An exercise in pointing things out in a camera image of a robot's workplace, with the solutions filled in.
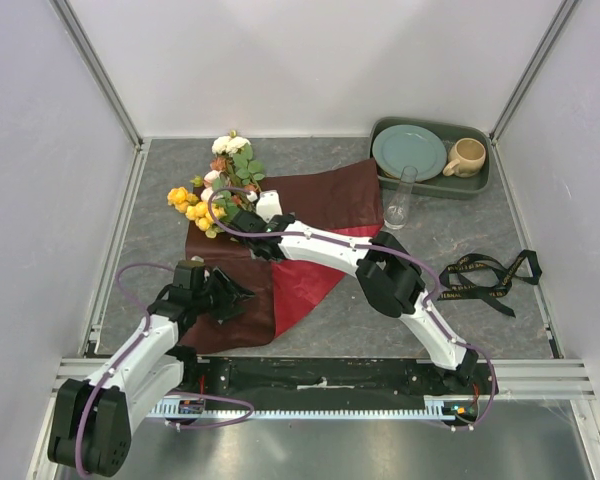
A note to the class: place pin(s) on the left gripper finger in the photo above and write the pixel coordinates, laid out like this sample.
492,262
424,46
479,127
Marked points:
229,310
227,290

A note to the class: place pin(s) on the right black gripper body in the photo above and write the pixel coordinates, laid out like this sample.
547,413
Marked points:
253,250

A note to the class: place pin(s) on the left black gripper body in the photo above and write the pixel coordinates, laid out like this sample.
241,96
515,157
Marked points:
210,299

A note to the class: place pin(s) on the black ribbon gold lettering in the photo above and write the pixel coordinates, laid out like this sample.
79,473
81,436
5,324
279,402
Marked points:
454,278

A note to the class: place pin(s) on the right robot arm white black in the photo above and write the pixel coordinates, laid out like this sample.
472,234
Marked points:
389,277

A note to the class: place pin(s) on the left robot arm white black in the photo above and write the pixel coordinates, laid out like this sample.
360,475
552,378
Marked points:
94,419

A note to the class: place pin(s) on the clear glass vase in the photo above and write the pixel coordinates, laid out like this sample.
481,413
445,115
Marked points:
397,211

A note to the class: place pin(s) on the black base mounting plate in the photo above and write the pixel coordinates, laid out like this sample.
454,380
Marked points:
330,384

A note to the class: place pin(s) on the teal ceramic plate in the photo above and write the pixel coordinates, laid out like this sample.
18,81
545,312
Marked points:
408,145

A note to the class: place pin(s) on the beige ceramic mug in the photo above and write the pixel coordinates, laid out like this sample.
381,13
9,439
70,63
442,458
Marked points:
465,158

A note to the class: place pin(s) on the dark green tray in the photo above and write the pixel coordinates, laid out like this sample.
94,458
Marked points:
441,186

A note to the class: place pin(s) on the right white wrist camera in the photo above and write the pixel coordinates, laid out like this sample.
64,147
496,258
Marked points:
267,204

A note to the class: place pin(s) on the light blue cable duct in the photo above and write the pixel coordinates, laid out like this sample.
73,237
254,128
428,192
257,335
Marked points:
175,409

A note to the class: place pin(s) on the left aluminium corner post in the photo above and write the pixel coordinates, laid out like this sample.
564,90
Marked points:
81,41

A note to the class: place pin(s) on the aluminium corner post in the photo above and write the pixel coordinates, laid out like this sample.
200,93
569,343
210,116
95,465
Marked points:
548,41
81,41

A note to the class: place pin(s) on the right aluminium corner post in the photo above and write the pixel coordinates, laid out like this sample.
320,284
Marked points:
548,41

